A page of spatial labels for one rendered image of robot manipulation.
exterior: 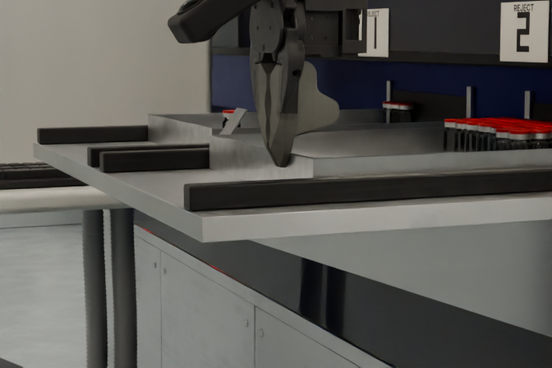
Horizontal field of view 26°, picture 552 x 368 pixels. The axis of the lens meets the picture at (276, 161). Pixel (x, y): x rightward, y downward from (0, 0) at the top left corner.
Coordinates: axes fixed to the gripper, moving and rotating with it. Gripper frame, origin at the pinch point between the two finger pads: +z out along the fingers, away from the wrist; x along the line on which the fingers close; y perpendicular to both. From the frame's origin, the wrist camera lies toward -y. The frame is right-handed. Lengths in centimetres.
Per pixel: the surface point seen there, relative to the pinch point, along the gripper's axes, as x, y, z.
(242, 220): -10.9, -6.8, 4.0
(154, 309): 144, 30, 47
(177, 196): 1.0, -8.4, 3.6
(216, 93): 127, 38, 1
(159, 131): 48.6, 3.8, 1.8
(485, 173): -8.0, 16.4, 1.6
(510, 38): 9.4, 29.7, -10.0
